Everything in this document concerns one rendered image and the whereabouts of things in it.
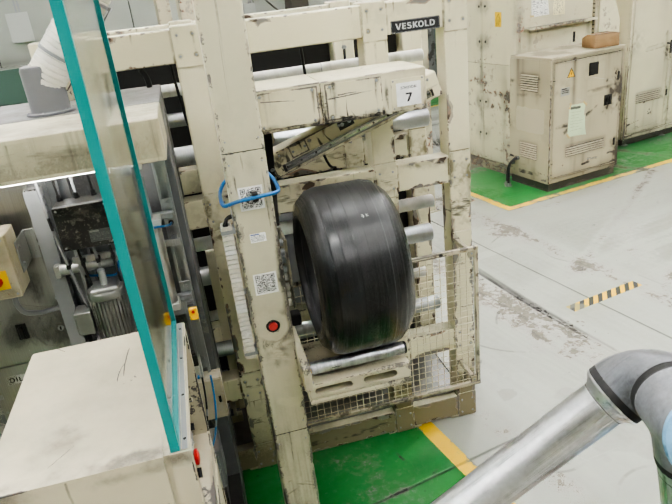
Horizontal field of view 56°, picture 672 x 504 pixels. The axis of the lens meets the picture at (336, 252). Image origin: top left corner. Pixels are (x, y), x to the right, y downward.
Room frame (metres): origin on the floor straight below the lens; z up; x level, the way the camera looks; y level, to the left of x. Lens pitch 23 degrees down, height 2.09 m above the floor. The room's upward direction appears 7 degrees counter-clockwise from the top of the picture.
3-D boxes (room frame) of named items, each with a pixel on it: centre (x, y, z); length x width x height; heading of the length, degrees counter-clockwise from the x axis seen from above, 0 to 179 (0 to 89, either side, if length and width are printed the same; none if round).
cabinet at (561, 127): (6.07, -2.39, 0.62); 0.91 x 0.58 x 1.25; 113
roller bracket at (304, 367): (1.92, 0.18, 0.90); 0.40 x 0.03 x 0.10; 12
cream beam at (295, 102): (2.27, -0.06, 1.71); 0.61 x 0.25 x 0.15; 102
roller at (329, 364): (1.82, -0.03, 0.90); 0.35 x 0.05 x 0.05; 102
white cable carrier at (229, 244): (1.84, 0.33, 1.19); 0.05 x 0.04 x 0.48; 12
